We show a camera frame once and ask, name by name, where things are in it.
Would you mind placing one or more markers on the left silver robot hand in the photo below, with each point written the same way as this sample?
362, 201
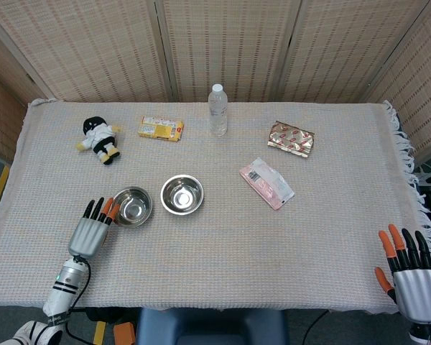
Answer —
88, 235

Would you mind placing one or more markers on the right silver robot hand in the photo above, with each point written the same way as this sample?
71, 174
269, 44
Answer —
418, 294

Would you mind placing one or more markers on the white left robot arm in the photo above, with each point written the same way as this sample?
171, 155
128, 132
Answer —
66, 284

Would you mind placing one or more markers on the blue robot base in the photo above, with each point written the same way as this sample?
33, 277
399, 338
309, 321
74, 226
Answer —
212, 328

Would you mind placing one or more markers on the black and white plush doll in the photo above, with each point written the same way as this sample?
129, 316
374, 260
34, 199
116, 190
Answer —
98, 136

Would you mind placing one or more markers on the orange block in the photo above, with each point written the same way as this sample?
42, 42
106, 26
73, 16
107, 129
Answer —
124, 334

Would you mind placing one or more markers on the yellow biscuit pack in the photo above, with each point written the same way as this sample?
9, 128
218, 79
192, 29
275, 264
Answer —
160, 128

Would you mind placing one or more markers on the woven folding screen panel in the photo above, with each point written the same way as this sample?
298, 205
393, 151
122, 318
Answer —
230, 39
3, 115
345, 46
86, 46
416, 82

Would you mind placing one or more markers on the beige woven tablecloth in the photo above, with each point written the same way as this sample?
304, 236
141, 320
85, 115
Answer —
273, 251

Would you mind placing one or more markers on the clear plastic water bottle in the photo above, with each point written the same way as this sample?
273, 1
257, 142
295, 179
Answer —
218, 113

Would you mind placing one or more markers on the pink and white snack packet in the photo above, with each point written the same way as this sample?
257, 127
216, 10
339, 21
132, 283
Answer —
267, 183

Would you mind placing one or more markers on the gold and red snack pack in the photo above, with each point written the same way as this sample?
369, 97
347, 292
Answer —
291, 139

